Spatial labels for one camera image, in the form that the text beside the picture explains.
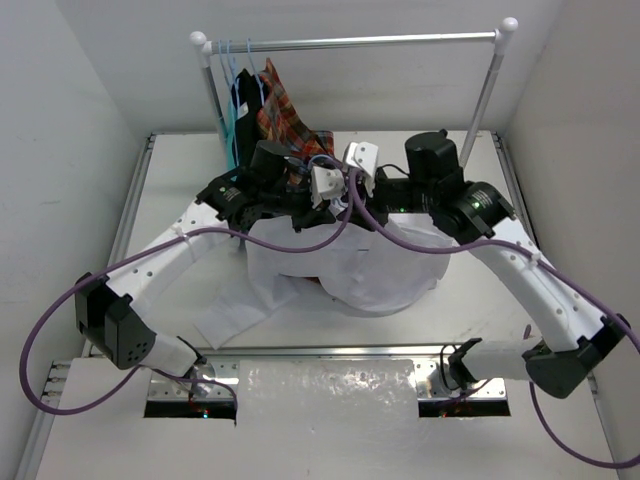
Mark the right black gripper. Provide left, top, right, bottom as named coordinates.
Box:
left=337, top=162, right=436, bottom=228

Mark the white shirt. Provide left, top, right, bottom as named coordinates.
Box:
left=195, top=217, right=450, bottom=348

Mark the blue wire hanger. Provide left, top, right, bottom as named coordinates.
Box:
left=308, top=155, right=348, bottom=214

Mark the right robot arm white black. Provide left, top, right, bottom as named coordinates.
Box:
left=343, top=130, right=629, bottom=399

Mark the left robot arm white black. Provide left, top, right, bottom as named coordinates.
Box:
left=75, top=140, right=343, bottom=377

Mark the plaid shirt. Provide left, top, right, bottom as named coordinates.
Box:
left=256, top=58, right=335, bottom=160

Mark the teal garment on hanger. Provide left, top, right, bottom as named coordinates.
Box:
left=226, top=99, right=240, bottom=170

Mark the black garment on hanger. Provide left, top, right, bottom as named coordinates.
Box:
left=232, top=69, right=269, bottom=166

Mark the blue hanger with black garment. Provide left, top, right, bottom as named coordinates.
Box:
left=225, top=41, right=240, bottom=96

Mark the blue hanger with teal garment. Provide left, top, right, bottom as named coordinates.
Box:
left=217, top=40, right=232, bottom=90

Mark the clothes rack metal white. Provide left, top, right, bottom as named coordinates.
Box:
left=189, top=17, right=519, bottom=166

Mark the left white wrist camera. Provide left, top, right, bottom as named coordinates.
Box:
left=311, top=166, right=345, bottom=208

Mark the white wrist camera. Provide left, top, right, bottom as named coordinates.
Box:
left=311, top=166, right=345, bottom=208
left=342, top=142, right=379, bottom=197

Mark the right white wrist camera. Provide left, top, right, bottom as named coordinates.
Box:
left=342, top=142, right=379, bottom=197

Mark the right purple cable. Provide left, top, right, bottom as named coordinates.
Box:
left=349, top=169, right=640, bottom=469

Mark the purple cable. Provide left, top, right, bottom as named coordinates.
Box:
left=18, top=169, right=357, bottom=416
left=349, top=169, right=640, bottom=469

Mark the metal mounting rail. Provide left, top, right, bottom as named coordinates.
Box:
left=47, top=342, right=551, bottom=404

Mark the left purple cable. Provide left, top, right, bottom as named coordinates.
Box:
left=18, top=169, right=357, bottom=416

